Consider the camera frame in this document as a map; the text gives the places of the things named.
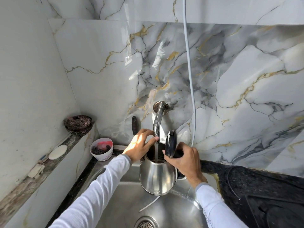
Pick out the white round lid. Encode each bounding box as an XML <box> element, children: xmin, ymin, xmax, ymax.
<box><xmin>48</xmin><ymin>145</ymin><xmax>68</xmax><ymax>160</ymax></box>

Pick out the black cable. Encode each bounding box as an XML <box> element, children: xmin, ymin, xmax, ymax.
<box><xmin>227</xmin><ymin>166</ymin><xmax>244</xmax><ymax>201</ymax></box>

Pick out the chrome wall tap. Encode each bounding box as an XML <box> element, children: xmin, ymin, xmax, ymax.
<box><xmin>153</xmin><ymin>101</ymin><xmax>170</xmax><ymax>144</ymax></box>

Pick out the person's right hand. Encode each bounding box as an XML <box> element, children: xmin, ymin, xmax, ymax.
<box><xmin>162</xmin><ymin>142</ymin><xmax>208</xmax><ymax>188</ymax></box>

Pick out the person's left forearm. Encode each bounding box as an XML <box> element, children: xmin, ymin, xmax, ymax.
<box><xmin>48</xmin><ymin>154</ymin><xmax>132</xmax><ymax>228</ymax></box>

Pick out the person's right forearm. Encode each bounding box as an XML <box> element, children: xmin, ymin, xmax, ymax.
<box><xmin>195</xmin><ymin>182</ymin><xmax>248</xmax><ymax>228</ymax></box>

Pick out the sink drain strainer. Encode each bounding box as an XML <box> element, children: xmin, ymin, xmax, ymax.
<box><xmin>134</xmin><ymin>216</ymin><xmax>158</xmax><ymax>228</ymax></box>

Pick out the stainless steel sink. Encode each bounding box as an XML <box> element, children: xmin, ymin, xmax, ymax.
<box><xmin>78</xmin><ymin>149</ymin><xmax>222</xmax><ymax>228</ymax></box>

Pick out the white tub with pink paste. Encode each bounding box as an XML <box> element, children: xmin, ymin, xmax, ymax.
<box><xmin>90</xmin><ymin>138</ymin><xmax>114</xmax><ymax>162</ymax></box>

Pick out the white soap holder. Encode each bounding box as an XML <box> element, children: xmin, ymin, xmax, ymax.
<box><xmin>28</xmin><ymin>164</ymin><xmax>45</xmax><ymax>179</ymax></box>

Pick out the white hose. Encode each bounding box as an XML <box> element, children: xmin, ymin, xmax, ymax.
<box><xmin>182</xmin><ymin>0</ymin><xmax>196</xmax><ymax>148</ymax></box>

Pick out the person's left hand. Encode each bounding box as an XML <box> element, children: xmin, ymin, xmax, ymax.
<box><xmin>122</xmin><ymin>129</ymin><xmax>160</xmax><ymax>163</ymax></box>

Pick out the black gas stove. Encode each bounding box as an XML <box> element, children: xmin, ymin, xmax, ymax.
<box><xmin>245</xmin><ymin>194</ymin><xmax>304</xmax><ymax>228</ymax></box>

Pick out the dark bowl with scrubber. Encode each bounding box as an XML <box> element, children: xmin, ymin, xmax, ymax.
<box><xmin>63</xmin><ymin>115</ymin><xmax>95</xmax><ymax>137</ymax></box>

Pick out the stainless steel electric kettle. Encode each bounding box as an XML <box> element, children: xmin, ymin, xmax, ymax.
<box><xmin>139</xmin><ymin>130</ymin><xmax>187</xmax><ymax>196</ymax></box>

